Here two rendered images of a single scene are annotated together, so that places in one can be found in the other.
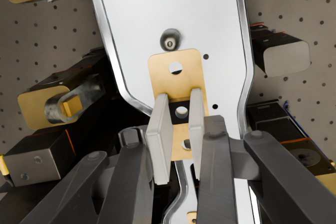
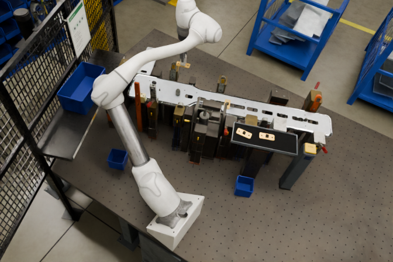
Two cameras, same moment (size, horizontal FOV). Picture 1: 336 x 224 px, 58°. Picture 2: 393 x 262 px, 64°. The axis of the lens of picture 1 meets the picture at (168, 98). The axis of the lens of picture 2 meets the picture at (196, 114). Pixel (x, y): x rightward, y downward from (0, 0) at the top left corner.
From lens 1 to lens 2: 1.84 m
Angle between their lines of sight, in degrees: 49
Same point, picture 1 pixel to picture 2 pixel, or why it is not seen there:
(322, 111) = not seen: hidden behind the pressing
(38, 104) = (177, 111)
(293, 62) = (193, 79)
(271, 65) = (192, 82)
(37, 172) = (190, 109)
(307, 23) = not seen: hidden behind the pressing
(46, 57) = (166, 161)
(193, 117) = not seen: hidden behind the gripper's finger
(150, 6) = (169, 94)
